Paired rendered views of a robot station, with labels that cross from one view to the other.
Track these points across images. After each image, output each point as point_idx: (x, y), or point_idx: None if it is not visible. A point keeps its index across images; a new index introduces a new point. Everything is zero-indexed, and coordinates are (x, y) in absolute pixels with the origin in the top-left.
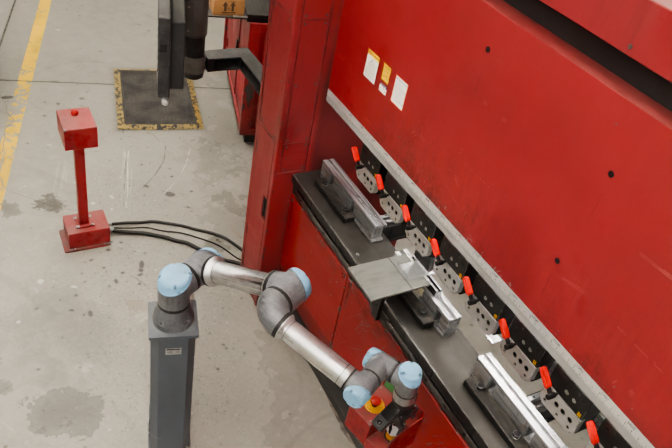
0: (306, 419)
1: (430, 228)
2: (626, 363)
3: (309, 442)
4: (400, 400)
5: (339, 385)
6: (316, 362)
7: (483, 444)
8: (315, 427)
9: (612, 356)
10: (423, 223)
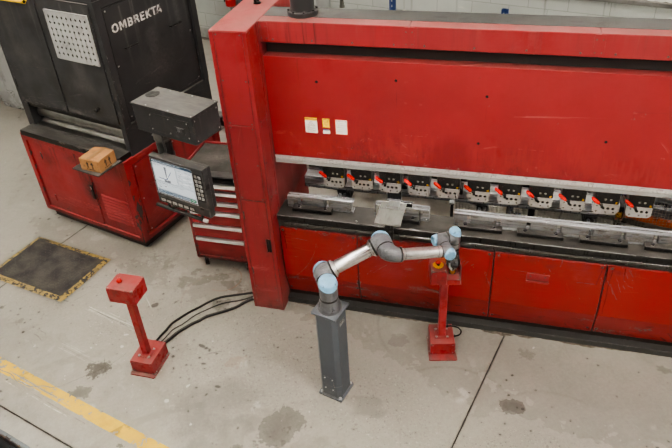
0: (373, 328)
1: (396, 177)
2: (528, 159)
3: (387, 334)
4: (457, 246)
5: (441, 256)
6: (426, 255)
7: (488, 240)
8: (381, 327)
9: (521, 161)
10: (390, 177)
